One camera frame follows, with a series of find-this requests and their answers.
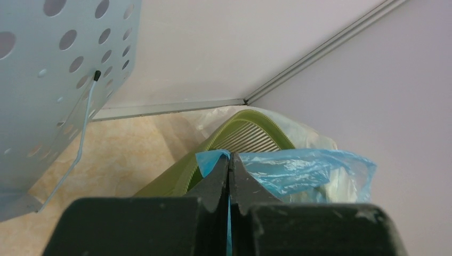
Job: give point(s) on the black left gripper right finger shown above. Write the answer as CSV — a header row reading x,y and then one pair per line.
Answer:
x,y
261,224

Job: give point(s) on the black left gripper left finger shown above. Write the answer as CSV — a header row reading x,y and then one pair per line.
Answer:
x,y
194,224

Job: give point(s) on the blue plastic trash bag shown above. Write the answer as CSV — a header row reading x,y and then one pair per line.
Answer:
x,y
297,170

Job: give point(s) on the olive green plastic trash bin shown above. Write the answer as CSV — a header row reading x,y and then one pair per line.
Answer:
x,y
247,131

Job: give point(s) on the large translucent yellow plastic bag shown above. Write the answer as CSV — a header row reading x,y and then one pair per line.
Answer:
x,y
340,187

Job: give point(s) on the light blue music stand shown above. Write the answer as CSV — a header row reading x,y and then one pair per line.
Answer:
x,y
61,61

